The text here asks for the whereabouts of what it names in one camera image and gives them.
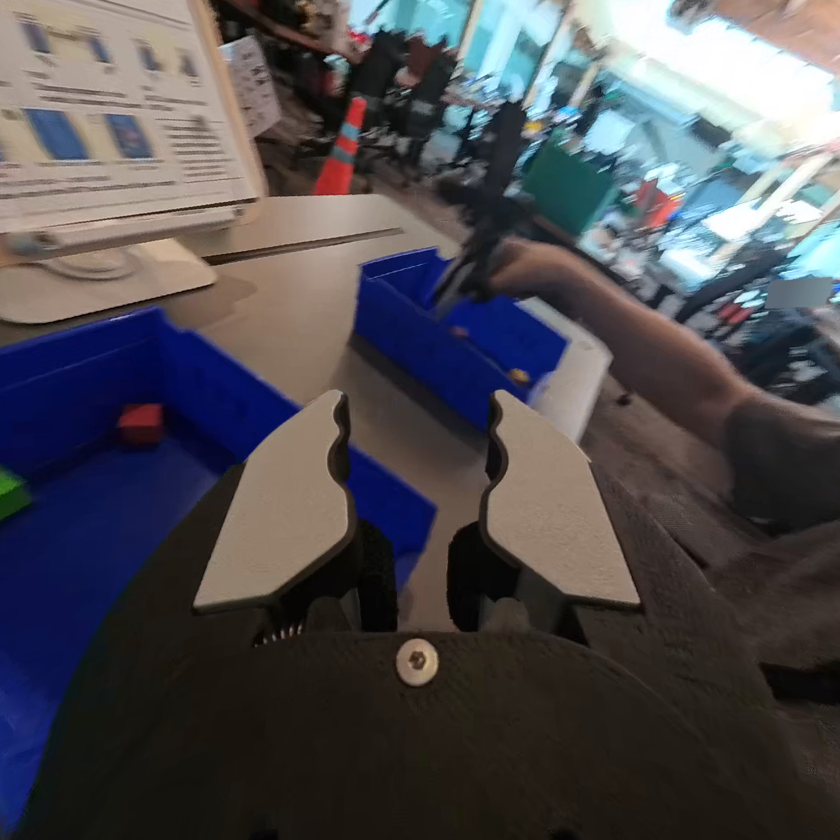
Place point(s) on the white stand base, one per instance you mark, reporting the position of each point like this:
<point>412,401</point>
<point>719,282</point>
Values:
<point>131,282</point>

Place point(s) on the instruction sheet on wooden board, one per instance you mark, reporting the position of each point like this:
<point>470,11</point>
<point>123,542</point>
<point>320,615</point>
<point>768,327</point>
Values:
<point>232,98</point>

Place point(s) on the person's right hand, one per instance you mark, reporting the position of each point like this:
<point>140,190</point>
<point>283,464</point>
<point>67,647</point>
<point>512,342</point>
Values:
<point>538,272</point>

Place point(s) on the person's right forearm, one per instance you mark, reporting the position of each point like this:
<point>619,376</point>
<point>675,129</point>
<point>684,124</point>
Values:
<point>656,354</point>

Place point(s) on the grey desk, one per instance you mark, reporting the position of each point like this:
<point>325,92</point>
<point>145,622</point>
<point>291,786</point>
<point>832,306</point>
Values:
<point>295,315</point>

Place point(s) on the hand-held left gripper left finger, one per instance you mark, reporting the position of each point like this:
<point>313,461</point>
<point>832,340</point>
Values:
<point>282,518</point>

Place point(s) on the blue plastic bin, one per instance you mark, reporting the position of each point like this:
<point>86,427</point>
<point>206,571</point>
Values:
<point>420,354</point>
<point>85,558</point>

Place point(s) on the orange traffic cone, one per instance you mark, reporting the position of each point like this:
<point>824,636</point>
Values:
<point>338,164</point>

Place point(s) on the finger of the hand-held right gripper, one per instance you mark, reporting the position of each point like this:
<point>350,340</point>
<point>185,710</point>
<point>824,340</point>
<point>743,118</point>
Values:
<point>459,289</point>

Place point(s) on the printed instruction sheet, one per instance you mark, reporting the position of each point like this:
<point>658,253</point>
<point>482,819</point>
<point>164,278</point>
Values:
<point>98,98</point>

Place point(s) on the green board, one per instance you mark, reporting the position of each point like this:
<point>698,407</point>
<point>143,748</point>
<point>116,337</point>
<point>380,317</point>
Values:
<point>571,190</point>

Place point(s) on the green cube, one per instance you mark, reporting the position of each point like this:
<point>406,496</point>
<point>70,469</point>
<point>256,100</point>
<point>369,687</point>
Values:
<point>10,493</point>

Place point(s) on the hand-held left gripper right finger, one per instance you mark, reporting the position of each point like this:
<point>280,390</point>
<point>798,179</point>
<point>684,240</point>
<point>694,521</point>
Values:
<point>558,525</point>

